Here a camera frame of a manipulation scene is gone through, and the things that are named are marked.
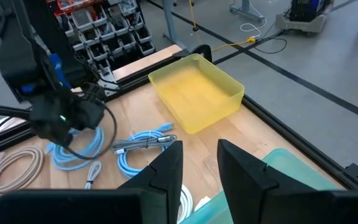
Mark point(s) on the black curved clamp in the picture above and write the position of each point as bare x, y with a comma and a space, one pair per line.
204, 49

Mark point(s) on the yellow plastic bin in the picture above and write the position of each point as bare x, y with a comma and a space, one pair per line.
197, 93

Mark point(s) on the black desktop computer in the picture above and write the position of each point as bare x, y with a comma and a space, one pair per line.
306, 9

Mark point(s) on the parts bin rack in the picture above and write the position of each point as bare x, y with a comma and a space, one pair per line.
110, 34

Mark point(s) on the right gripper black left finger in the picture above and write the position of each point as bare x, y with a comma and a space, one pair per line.
154, 202

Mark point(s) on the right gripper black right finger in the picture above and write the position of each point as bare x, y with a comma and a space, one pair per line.
259, 199

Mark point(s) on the white power adapter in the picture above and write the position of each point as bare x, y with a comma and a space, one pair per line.
202, 203

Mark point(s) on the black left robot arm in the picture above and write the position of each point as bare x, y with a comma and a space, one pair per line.
17, 56

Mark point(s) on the grey computer cart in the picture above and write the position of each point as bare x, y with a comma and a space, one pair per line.
303, 26

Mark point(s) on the black table frame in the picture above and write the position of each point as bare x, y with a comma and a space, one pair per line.
291, 132

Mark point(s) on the thin black frame bar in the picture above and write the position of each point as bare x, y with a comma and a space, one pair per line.
2, 110

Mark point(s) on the grey desk leg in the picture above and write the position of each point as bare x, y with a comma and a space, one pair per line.
169, 21
245, 7

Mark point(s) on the teal plastic bin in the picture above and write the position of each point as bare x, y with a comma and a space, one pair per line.
287, 168

